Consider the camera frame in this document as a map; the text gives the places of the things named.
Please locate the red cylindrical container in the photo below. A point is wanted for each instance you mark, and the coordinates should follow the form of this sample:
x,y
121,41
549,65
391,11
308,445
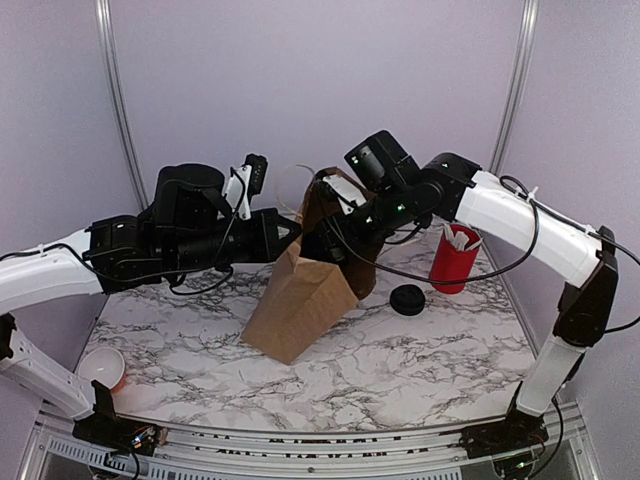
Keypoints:
x,y
451,268

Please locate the aluminium frame post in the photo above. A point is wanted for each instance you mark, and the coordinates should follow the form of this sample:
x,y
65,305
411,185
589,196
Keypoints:
x,y
114,82
520,70

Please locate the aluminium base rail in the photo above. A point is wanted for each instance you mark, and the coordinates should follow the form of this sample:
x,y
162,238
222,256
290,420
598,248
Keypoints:
x,y
192,452

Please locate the brown paper bag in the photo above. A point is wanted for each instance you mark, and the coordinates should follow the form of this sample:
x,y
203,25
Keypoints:
x,y
304,298

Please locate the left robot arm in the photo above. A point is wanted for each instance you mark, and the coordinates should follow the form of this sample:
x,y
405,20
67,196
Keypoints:
x,y
95,261

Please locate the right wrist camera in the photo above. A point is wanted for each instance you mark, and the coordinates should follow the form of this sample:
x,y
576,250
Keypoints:
x,y
349,196

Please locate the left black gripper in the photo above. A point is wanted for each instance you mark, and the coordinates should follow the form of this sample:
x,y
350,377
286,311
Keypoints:
x,y
277,247

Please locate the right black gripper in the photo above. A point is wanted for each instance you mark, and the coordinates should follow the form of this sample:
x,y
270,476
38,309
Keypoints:
x,y
339,225

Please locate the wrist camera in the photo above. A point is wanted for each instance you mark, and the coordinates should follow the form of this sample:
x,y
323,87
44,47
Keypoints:
x,y
244,183
349,196

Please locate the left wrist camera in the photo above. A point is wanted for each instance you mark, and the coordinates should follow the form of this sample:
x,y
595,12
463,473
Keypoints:
x,y
244,183

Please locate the white and orange bowl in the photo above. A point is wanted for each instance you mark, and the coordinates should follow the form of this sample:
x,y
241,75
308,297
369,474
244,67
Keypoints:
x,y
106,365

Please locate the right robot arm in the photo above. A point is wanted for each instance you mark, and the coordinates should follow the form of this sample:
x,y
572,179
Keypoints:
x,y
584,258

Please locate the left aluminium frame post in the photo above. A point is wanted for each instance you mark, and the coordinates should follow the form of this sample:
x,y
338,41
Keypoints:
x,y
114,82

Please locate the right aluminium frame post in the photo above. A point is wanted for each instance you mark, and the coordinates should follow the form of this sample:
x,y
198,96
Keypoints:
x,y
520,70

